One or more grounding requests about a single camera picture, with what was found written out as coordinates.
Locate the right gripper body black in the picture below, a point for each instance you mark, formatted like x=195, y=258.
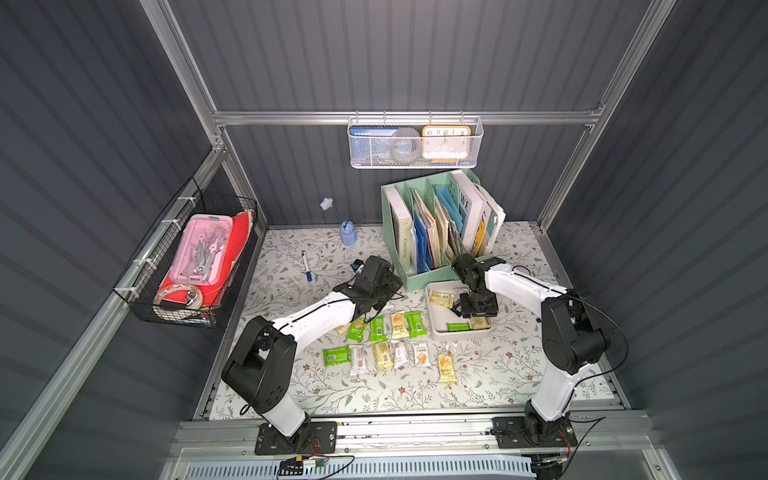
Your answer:
x=477, y=303

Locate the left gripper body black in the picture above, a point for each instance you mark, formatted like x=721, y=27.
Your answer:
x=381, y=294

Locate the white cookie storage box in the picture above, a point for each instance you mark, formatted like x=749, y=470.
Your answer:
x=445, y=325

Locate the green cookie packet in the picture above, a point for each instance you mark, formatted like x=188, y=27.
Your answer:
x=357, y=330
x=378, y=331
x=415, y=324

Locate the yellow cookie packet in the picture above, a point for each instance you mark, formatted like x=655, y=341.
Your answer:
x=399, y=326

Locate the pale yellow packet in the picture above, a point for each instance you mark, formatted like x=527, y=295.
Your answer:
x=343, y=330

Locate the yellow packet second row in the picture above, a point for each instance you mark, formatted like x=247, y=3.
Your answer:
x=382, y=355

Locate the green packet second row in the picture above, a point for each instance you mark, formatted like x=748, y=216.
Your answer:
x=337, y=355

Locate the white cookie packet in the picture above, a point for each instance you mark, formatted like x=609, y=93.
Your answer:
x=421, y=354

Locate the white brown packet second row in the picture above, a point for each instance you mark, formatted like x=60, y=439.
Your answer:
x=359, y=361

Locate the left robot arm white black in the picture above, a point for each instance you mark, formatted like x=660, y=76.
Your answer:
x=260, y=364

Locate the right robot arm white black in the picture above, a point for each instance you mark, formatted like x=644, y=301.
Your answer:
x=574, y=335

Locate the green file organizer box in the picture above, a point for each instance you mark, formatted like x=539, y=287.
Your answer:
x=435, y=231

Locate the blue box in basket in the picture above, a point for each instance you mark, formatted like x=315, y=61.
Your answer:
x=370, y=146

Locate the pink plastic tool box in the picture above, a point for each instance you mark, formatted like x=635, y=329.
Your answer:
x=200, y=254

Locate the blue white marker pen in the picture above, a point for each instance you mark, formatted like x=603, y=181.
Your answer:
x=307, y=269

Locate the white book left slot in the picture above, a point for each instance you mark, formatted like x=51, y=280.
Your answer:
x=402, y=227

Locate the white book slot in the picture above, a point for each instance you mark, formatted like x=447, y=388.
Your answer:
x=472, y=211
x=402, y=227

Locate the white book right slot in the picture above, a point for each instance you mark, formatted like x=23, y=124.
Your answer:
x=472, y=211

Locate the grey tape roll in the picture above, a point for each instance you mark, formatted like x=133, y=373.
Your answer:
x=405, y=145

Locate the red cloth bag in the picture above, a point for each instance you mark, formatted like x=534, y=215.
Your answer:
x=240, y=234

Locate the yellow white alarm clock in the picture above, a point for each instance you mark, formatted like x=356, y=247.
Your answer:
x=446, y=143

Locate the clear tape roll in basket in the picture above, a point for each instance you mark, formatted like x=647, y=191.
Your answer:
x=185, y=295

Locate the white wire wall basket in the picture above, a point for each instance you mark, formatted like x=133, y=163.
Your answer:
x=418, y=122

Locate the black wire side basket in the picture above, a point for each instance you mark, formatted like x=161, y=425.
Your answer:
x=151, y=266

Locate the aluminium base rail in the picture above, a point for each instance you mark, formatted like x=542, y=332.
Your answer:
x=600, y=444

